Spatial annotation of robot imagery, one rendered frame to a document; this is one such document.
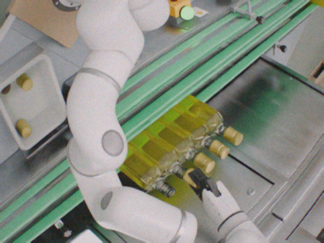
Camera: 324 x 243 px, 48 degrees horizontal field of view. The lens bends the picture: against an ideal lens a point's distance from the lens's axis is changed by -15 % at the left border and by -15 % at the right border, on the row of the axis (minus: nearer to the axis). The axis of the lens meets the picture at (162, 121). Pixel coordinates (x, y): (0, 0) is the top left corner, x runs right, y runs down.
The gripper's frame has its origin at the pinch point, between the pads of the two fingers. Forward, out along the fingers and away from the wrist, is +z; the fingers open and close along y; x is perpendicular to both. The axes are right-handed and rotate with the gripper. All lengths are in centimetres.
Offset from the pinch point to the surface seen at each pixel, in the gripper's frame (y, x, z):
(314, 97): -17, -61, 15
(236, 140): -0.9, -15.5, 5.7
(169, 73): 12.1, -8.1, 25.3
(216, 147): -0.3, -9.5, 6.5
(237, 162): -14.1, -17.7, 8.1
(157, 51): 13.8, -9.4, 33.7
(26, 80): 26.2, 27.4, 30.3
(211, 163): -0.3, -5.6, 3.0
